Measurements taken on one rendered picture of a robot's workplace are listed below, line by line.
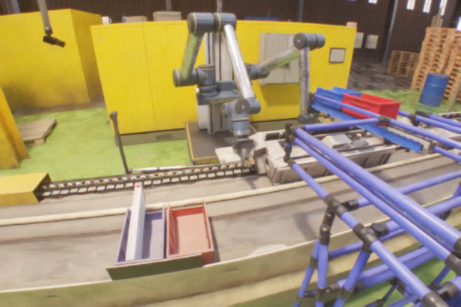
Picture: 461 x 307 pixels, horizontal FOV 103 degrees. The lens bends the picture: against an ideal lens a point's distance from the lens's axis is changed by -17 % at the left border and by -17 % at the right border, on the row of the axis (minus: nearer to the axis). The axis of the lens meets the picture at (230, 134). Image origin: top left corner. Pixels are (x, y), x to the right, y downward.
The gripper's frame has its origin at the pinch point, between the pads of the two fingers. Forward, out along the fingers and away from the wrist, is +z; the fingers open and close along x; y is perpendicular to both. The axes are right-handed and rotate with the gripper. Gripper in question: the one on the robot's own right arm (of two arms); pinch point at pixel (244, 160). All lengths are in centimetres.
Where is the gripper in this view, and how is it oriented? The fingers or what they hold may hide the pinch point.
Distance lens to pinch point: 137.9
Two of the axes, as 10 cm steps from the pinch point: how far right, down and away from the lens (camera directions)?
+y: 2.0, 0.0, -9.8
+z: 1.0, 10.0, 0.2
